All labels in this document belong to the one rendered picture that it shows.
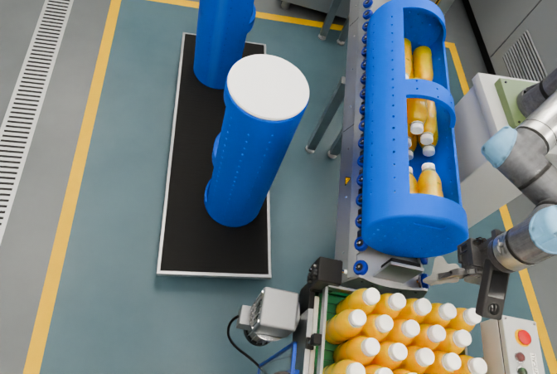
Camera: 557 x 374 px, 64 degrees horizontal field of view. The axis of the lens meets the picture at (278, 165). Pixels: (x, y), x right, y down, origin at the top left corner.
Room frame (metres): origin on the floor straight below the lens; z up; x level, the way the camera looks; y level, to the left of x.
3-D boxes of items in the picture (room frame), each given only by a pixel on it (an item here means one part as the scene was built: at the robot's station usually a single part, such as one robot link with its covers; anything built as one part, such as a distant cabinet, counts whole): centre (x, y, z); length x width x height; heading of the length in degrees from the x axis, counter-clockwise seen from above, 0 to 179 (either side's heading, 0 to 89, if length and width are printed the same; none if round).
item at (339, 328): (0.38, -0.33, 0.99); 0.07 x 0.07 x 0.19
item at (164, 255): (1.32, 0.34, 0.08); 1.50 x 0.52 x 0.15; 22
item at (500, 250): (0.50, -0.48, 1.44); 0.08 x 0.08 x 0.05
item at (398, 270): (0.59, -0.44, 0.99); 0.10 x 0.02 x 0.12; 103
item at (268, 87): (1.00, 0.14, 1.03); 0.28 x 0.28 x 0.01
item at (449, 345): (0.44, -0.61, 0.99); 0.07 x 0.07 x 0.19
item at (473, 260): (0.51, -0.48, 1.36); 0.09 x 0.08 x 0.12; 13
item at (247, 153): (1.00, 0.14, 0.59); 0.28 x 0.28 x 0.88
